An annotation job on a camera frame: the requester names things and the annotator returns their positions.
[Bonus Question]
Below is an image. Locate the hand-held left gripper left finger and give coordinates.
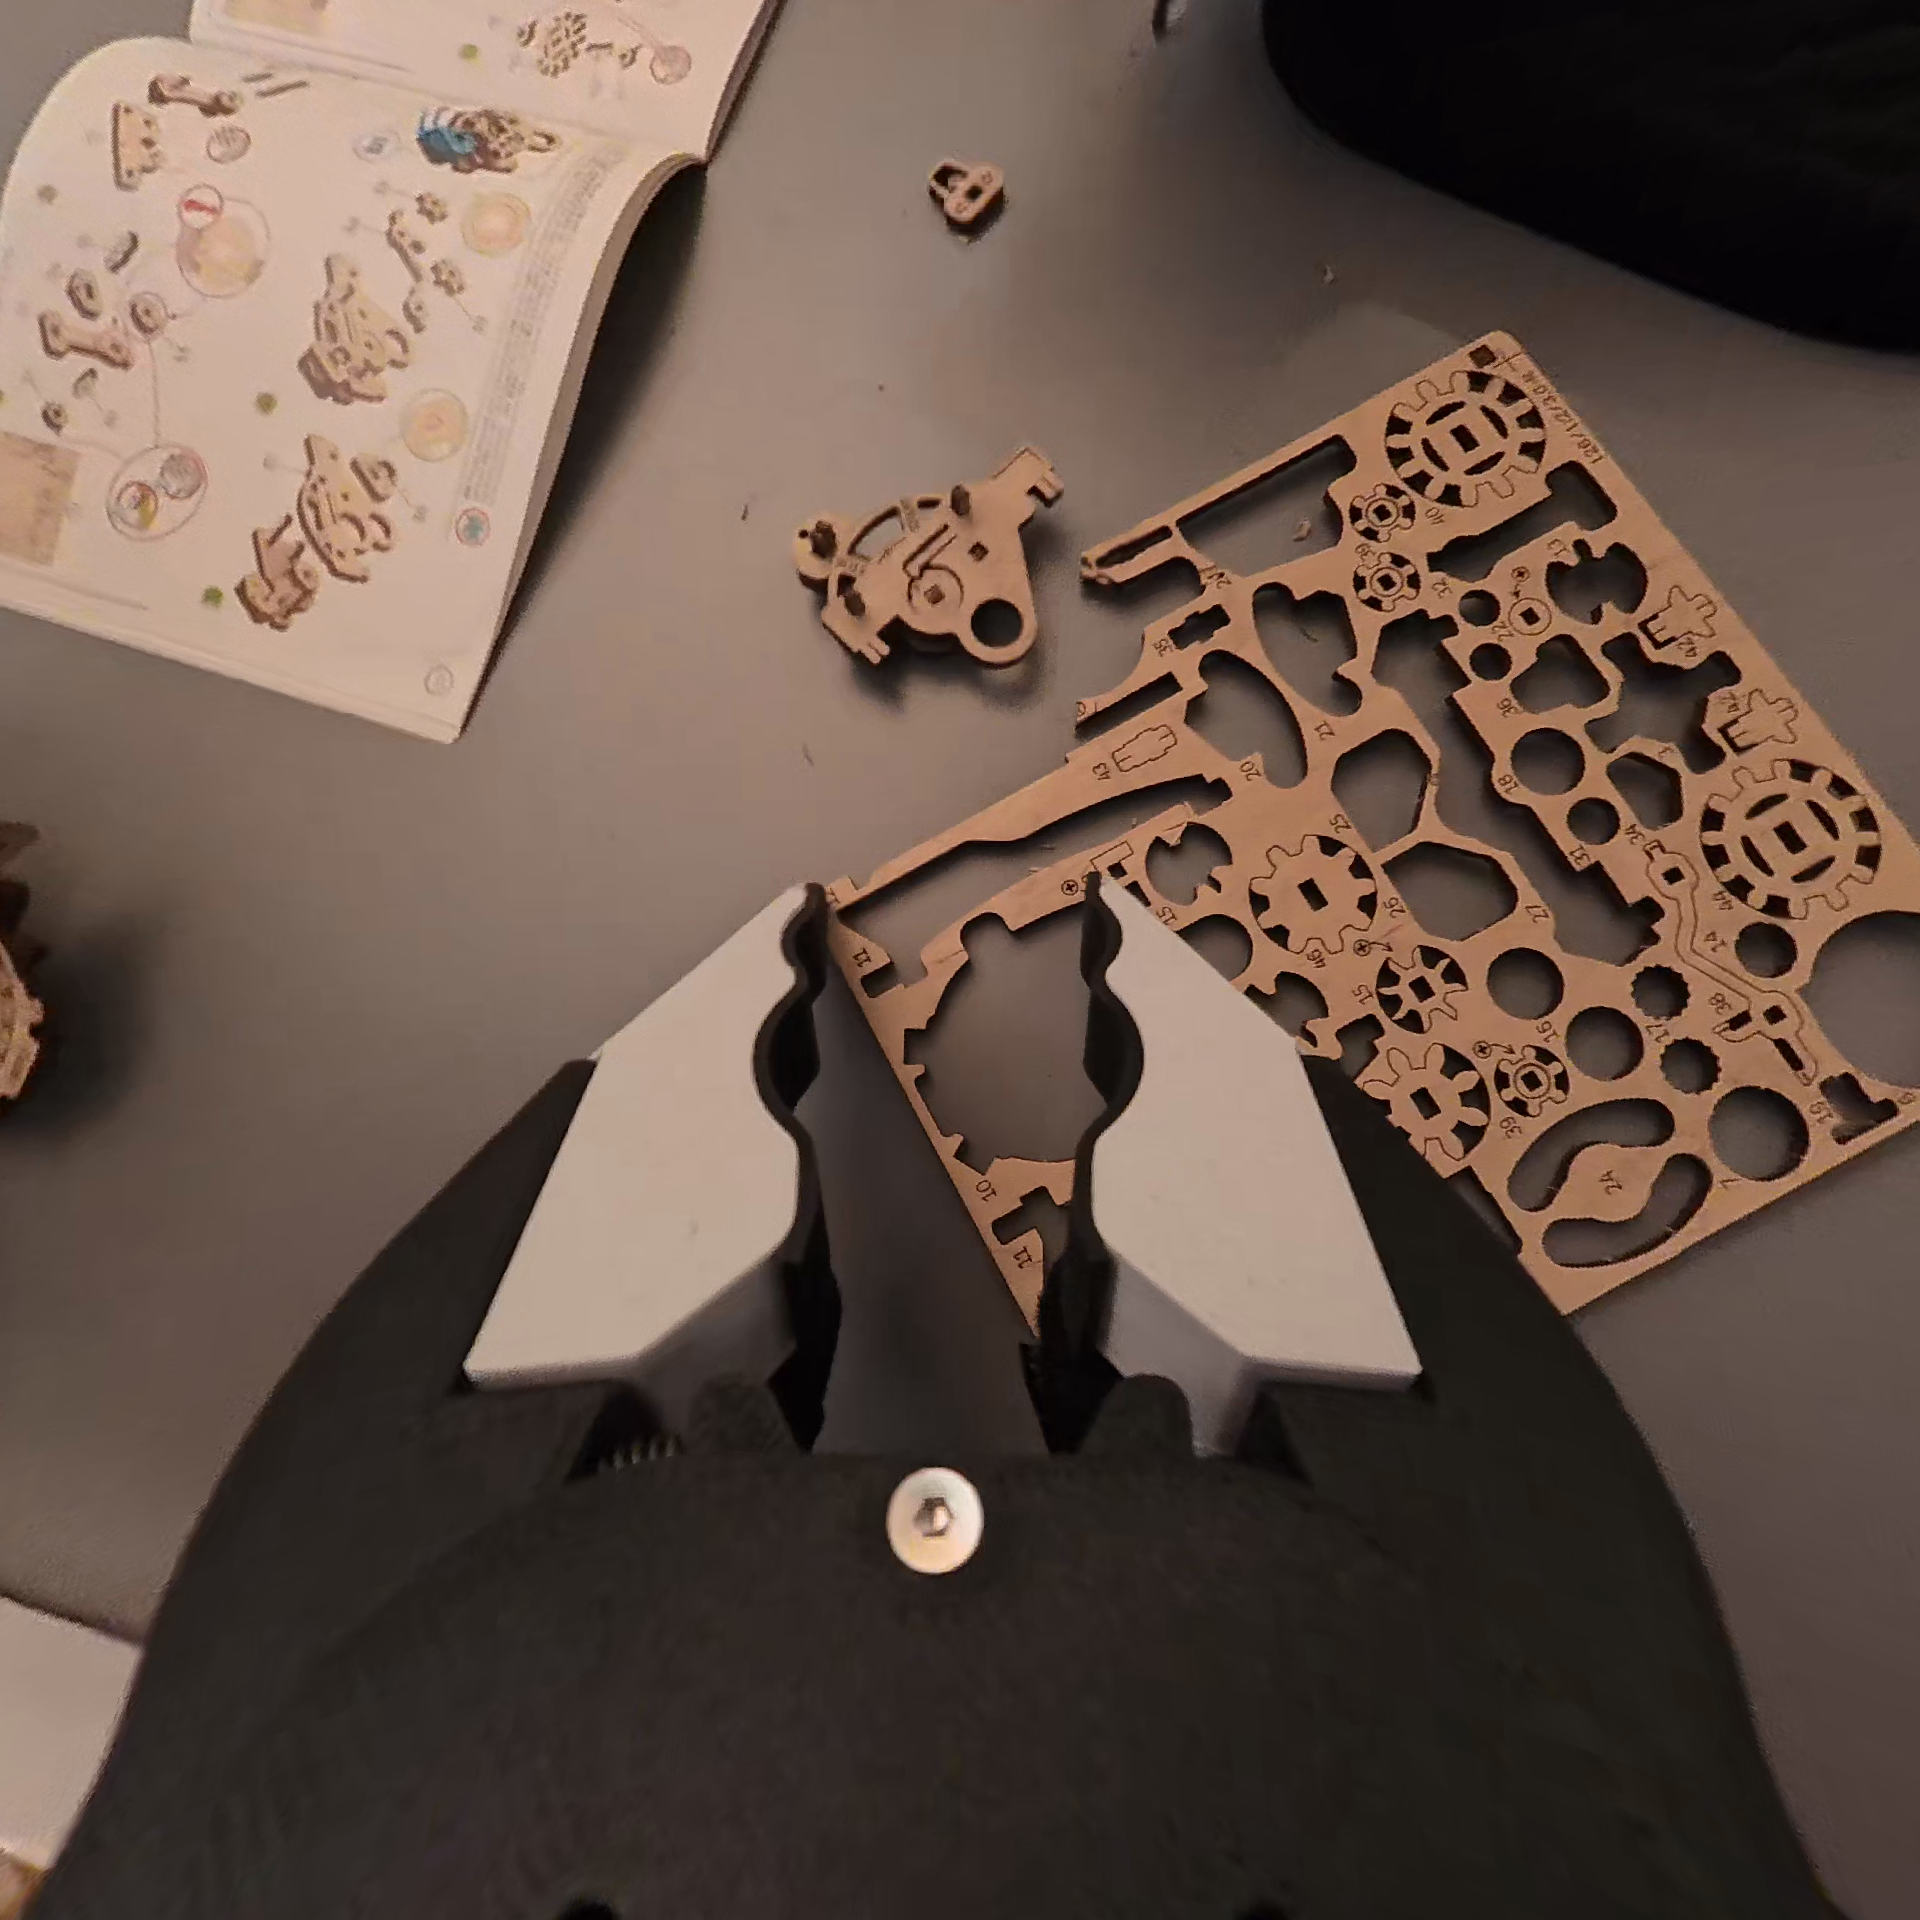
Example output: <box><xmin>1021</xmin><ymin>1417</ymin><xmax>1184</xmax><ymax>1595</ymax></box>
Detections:
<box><xmin>462</xmin><ymin>881</ymin><xmax>837</xmax><ymax>1451</ymax></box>

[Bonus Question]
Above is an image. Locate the wooden cutout parts sheet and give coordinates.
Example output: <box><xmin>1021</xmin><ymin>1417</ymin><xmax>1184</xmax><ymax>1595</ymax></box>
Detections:
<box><xmin>827</xmin><ymin>332</ymin><xmax>1920</xmax><ymax>1342</ymax></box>

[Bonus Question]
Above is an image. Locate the black bag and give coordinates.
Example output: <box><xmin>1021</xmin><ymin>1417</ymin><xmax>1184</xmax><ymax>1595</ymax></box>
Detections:
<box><xmin>1260</xmin><ymin>0</ymin><xmax>1920</xmax><ymax>357</ymax></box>

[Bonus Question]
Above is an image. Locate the illustrated instruction booklet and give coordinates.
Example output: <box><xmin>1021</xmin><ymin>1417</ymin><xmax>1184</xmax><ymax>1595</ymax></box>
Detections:
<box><xmin>0</xmin><ymin>0</ymin><xmax>790</xmax><ymax>744</ymax></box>

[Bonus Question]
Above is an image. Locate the wooden model assembly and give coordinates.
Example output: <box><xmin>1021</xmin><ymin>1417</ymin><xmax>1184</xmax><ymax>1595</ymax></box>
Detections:
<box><xmin>790</xmin><ymin>444</ymin><xmax>1064</xmax><ymax>671</ymax></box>

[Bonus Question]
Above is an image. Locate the partly built wooden model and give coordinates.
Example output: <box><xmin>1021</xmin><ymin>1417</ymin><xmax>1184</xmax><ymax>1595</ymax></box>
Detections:
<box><xmin>0</xmin><ymin>815</ymin><xmax>49</xmax><ymax>1115</ymax></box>

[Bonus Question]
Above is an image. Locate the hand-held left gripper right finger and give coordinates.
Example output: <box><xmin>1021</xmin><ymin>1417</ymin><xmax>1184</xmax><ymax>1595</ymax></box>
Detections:
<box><xmin>1038</xmin><ymin>873</ymin><xmax>1422</xmax><ymax>1458</ymax></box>

